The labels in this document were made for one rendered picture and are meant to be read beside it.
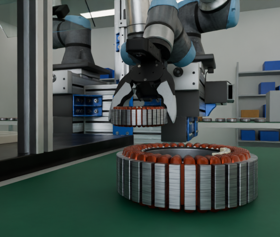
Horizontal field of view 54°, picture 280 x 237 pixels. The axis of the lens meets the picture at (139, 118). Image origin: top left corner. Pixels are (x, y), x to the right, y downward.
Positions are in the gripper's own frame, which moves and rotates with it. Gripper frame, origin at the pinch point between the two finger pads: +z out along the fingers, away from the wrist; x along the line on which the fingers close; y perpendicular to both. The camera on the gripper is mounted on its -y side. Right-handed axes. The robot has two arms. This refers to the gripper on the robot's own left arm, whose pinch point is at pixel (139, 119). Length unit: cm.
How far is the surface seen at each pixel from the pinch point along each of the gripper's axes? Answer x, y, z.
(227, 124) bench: -10, 206, -105
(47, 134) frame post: 3.5, -19.5, 12.7
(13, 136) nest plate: 16.5, -12.0, 10.0
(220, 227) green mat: -17.4, -27.7, 21.7
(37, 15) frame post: 3.7, -27.7, 1.4
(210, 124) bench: 6, 206, -105
